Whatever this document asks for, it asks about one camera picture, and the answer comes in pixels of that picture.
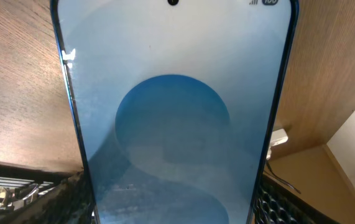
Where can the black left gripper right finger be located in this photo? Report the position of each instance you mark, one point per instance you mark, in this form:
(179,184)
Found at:
(275,204)

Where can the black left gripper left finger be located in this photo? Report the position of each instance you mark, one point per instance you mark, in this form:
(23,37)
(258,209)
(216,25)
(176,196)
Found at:
(71,201)

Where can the blue Galaxy smartphone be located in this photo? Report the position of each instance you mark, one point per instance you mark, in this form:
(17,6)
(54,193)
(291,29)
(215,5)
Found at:
(174,102)

